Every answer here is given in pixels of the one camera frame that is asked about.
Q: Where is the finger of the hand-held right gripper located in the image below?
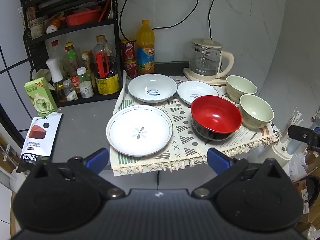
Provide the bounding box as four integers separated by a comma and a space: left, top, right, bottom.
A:
287, 124, 320, 145

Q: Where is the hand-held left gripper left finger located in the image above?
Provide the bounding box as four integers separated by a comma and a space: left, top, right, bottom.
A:
26, 147, 125, 199

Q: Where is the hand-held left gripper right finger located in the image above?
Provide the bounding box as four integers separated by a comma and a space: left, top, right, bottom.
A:
191, 147, 290, 199

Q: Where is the red bowl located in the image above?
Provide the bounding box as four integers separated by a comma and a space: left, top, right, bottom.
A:
190, 95, 243, 141

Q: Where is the pale green bowl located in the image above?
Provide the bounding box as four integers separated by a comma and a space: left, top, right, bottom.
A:
239, 94, 275, 130
226, 75, 258, 103

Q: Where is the white plate with blue print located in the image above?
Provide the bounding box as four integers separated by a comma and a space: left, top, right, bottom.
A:
128, 74, 177, 103

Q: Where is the white plastic appliance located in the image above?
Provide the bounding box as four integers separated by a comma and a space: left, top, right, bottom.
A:
271, 130, 293, 161

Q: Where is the large white flower plate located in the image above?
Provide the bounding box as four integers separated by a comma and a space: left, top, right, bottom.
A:
106, 104, 173, 157

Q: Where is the patterned fringed table mat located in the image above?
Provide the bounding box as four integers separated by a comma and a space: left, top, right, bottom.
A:
110, 70, 282, 177

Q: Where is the cardboard box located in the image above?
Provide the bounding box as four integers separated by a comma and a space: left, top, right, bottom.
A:
292, 177, 320, 230

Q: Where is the white cake snack packet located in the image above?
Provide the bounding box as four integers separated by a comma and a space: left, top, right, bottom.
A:
19, 112, 63, 173

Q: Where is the small silver-capped jar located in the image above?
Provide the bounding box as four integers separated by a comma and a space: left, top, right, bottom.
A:
62, 79, 78, 101

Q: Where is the small white blue-rimmed plate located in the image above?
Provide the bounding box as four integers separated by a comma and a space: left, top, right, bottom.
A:
177, 81, 219, 106

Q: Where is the green carton box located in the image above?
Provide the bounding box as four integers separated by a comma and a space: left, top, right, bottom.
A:
24, 77, 58, 117

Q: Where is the cream kettle base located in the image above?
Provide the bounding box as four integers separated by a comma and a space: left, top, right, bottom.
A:
183, 67, 229, 85

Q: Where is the white-capped oil bottle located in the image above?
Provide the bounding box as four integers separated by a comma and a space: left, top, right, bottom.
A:
46, 57, 68, 102

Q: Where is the red drink can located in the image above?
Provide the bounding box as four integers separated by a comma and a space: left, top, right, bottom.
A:
121, 38, 137, 62
124, 59, 138, 78

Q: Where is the yellow-capped bottle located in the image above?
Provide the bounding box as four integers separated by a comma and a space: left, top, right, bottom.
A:
81, 51, 92, 73

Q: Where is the green-label sauce bottle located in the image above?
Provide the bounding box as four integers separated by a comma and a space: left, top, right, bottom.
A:
65, 42, 81, 80

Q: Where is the glass electric kettle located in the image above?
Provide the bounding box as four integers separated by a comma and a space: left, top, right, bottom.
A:
189, 38, 235, 78

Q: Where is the orange juice bottle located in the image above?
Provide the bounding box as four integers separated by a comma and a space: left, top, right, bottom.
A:
136, 19, 155, 77

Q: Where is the red-capped clear bottle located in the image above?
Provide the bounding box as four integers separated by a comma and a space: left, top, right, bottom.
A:
51, 40, 63, 61

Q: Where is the black metal shelf rack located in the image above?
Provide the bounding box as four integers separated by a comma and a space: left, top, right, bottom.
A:
19, 0, 123, 107

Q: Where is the orange and white bottle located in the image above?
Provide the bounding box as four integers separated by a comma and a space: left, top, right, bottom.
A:
46, 17, 65, 34

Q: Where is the red plastic basket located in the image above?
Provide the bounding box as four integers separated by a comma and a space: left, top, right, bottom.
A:
65, 7, 102, 27

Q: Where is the large red-handled sauce bottle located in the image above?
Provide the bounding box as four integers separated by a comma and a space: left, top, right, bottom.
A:
91, 35, 120, 95

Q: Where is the black power cable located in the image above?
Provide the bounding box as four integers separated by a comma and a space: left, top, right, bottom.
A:
208, 0, 220, 40
152, 0, 203, 30

